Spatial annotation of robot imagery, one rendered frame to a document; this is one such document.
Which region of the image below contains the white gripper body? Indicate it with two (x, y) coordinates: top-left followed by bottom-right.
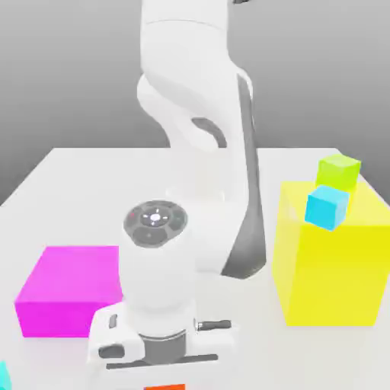
(101, 353), (226, 389)

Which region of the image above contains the small orange cube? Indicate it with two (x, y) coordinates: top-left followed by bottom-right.
(143, 383), (187, 390)

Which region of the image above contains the small turquoise cube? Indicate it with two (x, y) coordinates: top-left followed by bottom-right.
(0, 360), (12, 390)

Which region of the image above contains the small cyan cube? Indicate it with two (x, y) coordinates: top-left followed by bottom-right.
(304, 184), (350, 232)

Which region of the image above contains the small lime green cube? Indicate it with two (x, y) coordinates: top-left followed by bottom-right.
(315, 153), (363, 190)

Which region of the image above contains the large magenta box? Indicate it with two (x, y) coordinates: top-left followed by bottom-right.
(14, 245), (123, 339)

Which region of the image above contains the large yellow box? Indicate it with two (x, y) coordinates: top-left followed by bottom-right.
(271, 181), (390, 328)

